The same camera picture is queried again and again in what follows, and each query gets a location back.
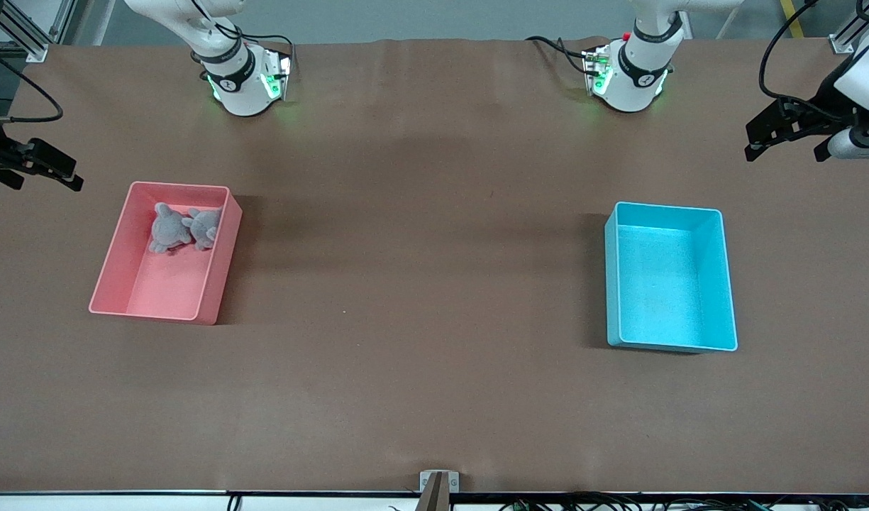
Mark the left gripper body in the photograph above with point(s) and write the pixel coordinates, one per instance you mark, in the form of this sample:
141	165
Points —
824	99

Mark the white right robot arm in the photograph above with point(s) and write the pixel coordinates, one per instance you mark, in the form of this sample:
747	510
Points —
239	85

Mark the pink plastic box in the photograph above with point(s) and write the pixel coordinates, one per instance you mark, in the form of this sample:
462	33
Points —
164	284

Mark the blue plastic box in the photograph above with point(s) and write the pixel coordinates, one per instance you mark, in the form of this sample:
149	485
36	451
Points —
665	284

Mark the brown table mat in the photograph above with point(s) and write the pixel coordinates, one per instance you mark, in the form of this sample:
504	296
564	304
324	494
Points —
420	284

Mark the aluminium frame profile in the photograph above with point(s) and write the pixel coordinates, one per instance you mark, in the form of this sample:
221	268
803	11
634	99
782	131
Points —
849	35
23	32

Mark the metal table edge bracket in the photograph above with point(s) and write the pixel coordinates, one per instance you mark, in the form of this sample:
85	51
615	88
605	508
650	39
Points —
427	482

